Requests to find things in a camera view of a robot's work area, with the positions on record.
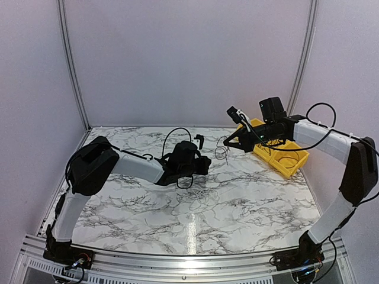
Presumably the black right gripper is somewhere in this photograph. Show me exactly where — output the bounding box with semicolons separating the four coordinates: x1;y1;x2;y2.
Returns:
223;121;281;153

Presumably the black cable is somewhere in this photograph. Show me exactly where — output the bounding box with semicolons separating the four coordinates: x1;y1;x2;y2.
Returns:
257;138;285;156

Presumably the cable bundle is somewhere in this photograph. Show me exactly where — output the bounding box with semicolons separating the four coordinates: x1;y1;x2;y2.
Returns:
183;186;220;211

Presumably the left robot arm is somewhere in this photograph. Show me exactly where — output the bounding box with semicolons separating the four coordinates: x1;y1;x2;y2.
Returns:
44;136;211;263

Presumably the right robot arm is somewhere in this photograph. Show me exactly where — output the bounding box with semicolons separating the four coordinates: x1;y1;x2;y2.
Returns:
223;97;378;269

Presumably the yellow three-compartment bin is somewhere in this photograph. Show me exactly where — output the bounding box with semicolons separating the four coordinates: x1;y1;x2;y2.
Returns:
236;118;310;178

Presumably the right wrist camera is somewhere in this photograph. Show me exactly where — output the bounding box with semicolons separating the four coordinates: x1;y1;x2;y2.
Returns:
226;106;252;132

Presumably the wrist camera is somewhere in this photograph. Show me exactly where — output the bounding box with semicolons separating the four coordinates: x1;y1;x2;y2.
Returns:
193;134;205;150
226;106;252;132

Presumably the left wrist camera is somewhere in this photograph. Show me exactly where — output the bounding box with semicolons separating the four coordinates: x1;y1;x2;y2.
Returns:
193;134;205;150

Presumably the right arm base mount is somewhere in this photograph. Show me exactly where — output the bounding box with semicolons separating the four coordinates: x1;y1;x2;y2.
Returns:
269;233;325;283

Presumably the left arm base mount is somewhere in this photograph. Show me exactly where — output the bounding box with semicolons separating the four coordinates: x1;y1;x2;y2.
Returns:
43;225;94;283

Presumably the aluminium front rail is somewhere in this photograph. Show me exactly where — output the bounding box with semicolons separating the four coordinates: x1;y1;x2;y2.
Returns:
8;233;358;284

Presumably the left aluminium corner post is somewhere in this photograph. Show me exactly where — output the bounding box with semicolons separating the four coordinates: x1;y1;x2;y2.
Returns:
56;0;91;131

